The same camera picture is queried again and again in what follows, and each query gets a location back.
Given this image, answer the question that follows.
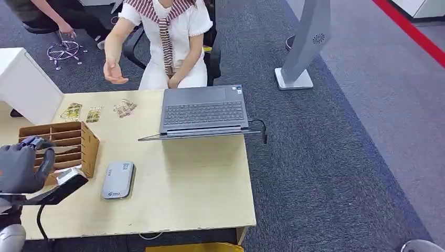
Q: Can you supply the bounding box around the white cabinet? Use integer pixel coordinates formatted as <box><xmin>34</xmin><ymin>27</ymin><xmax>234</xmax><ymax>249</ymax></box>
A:
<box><xmin>0</xmin><ymin>47</ymin><xmax>65</xmax><ymax>125</ymax></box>

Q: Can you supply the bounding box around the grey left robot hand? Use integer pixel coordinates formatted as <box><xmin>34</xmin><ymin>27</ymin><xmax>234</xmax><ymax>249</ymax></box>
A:
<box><xmin>0</xmin><ymin>135</ymin><xmax>56</xmax><ymax>195</ymax></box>

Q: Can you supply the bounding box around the dark grey laptop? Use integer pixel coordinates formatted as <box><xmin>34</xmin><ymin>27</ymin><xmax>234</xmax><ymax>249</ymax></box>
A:
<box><xmin>137</xmin><ymin>85</ymin><xmax>263</xmax><ymax>142</ymax></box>

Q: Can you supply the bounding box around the seated person's right hand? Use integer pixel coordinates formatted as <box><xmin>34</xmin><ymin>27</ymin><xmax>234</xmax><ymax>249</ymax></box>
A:
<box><xmin>103</xmin><ymin>60</ymin><xmax>129</xmax><ymax>85</ymax></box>

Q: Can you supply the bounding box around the white counter unit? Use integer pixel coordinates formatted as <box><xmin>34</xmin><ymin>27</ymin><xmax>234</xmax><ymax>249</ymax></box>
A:
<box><xmin>391</xmin><ymin>0</ymin><xmax>445</xmax><ymax>19</ymax></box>

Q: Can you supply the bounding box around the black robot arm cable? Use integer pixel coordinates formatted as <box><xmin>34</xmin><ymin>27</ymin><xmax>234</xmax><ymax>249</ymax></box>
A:
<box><xmin>36</xmin><ymin>204</ymin><xmax>51</xmax><ymax>242</ymax></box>

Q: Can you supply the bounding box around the small green picture card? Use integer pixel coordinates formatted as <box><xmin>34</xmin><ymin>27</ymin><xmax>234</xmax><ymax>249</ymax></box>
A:
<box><xmin>85</xmin><ymin>106</ymin><xmax>103</xmax><ymax>123</ymax></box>

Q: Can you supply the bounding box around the grey flat device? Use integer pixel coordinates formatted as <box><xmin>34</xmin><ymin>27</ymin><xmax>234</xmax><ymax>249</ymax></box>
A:
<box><xmin>101</xmin><ymin>161</ymin><xmax>136</xmax><ymax>201</ymax></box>

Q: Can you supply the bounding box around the yellow object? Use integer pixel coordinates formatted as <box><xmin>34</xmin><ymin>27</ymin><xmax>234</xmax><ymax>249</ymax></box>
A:
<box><xmin>145</xmin><ymin>243</ymin><xmax>245</xmax><ymax>252</ymax></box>

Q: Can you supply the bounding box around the crouching person's hand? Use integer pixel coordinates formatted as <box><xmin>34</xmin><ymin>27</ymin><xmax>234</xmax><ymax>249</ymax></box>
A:
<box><xmin>57</xmin><ymin>21</ymin><xmax>77</xmax><ymax>39</ymax></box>

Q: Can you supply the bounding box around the wooden slotted card box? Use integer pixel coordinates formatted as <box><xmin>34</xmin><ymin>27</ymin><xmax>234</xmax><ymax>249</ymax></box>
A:
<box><xmin>18</xmin><ymin>121</ymin><xmax>100</xmax><ymax>186</ymax></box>

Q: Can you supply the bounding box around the grey standing pillar kiosk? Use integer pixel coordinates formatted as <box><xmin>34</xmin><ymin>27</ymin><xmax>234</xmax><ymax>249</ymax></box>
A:
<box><xmin>274</xmin><ymin>0</ymin><xmax>332</xmax><ymax>91</ymax></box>

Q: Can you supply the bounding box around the green yellow picture card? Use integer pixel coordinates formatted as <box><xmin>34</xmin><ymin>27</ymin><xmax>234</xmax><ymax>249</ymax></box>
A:
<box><xmin>60</xmin><ymin>102</ymin><xmax>83</xmax><ymax>122</ymax></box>

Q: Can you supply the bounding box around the black laptop cable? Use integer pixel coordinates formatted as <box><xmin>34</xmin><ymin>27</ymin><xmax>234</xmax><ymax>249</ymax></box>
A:
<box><xmin>248</xmin><ymin>119</ymin><xmax>268</xmax><ymax>145</ymax></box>

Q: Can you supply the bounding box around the crouching person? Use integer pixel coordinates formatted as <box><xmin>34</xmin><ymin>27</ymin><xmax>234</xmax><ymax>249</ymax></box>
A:
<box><xmin>3</xmin><ymin>0</ymin><xmax>109</xmax><ymax>39</ymax></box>

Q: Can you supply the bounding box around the seated person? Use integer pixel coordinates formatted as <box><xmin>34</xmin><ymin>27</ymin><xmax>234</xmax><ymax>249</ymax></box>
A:
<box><xmin>103</xmin><ymin>0</ymin><xmax>214</xmax><ymax>91</ymax></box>

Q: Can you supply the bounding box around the chrome chair star base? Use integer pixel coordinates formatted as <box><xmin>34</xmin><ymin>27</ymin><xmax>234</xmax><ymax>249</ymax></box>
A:
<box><xmin>47</xmin><ymin>31</ymin><xmax>88</xmax><ymax>71</ymax></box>

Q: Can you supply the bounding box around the brown picture card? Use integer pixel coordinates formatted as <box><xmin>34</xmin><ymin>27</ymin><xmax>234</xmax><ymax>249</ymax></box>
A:
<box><xmin>113</xmin><ymin>99</ymin><xmax>137</xmax><ymax>119</ymax></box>

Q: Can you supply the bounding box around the black office chair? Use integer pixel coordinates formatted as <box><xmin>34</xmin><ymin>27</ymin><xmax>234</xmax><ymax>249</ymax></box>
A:
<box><xmin>121</xmin><ymin>0</ymin><xmax>222</xmax><ymax>87</ymax></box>

